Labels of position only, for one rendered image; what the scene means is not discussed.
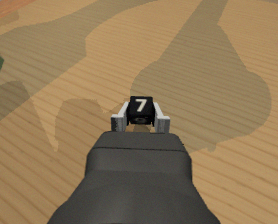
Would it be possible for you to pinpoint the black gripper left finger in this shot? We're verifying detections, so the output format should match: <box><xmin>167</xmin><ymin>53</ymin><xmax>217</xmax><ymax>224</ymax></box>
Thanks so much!
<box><xmin>111</xmin><ymin>102</ymin><xmax>130</xmax><ymax>131</ymax></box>

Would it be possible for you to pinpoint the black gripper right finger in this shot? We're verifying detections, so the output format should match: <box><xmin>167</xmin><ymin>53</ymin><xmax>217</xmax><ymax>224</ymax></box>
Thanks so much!
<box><xmin>152</xmin><ymin>102</ymin><xmax>171</xmax><ymax>133</ymax></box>

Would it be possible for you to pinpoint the black cube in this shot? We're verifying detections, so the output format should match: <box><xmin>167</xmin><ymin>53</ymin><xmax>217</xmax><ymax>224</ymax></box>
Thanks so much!
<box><xmin>129</xmin><ymin>96</ymin><xmax>153</xmax><ymax>125</ymax></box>

